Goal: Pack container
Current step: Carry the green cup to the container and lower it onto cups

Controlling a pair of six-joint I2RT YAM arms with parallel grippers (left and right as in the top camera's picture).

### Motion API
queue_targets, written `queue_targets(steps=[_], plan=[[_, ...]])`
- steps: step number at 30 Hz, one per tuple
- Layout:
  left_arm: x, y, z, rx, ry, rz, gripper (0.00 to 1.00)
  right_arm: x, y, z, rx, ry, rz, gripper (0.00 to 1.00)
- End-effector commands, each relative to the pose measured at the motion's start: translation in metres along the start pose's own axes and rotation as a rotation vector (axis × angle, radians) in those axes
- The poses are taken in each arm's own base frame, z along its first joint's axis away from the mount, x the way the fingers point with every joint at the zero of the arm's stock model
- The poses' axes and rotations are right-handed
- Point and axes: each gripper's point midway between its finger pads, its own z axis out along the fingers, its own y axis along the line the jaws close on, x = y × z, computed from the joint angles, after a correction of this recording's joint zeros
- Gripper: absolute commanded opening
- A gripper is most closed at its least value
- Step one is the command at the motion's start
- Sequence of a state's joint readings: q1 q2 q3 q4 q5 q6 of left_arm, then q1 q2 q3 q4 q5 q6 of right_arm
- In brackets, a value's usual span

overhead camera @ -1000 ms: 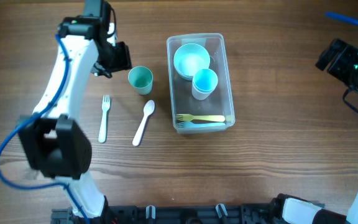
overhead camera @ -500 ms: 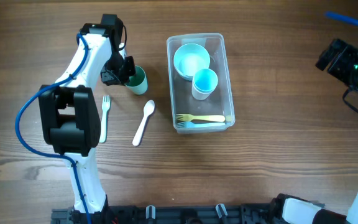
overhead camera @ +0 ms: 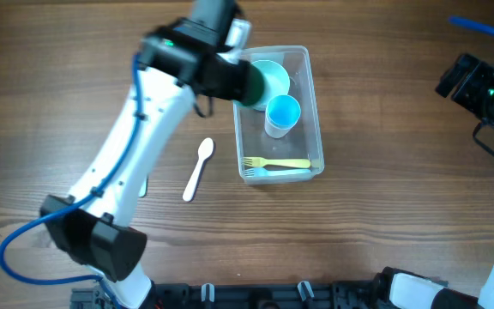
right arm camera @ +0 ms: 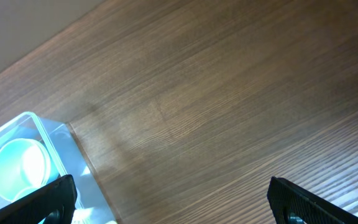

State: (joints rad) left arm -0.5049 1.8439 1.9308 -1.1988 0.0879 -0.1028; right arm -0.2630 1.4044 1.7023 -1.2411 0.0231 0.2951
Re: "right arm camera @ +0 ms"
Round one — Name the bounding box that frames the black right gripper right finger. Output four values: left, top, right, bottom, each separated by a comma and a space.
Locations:
267, 177, 358, 224

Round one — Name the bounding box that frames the green plastic bowl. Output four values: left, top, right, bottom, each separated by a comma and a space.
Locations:
0, 138, 52, 202

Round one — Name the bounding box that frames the green plastic cup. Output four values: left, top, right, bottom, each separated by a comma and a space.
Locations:
13, 186, 39, 202

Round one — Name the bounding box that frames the clear plastic container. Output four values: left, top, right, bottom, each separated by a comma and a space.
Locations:
0, 111, 116, 223

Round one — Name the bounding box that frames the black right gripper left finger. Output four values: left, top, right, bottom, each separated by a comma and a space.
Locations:
0, 174, 77, 224

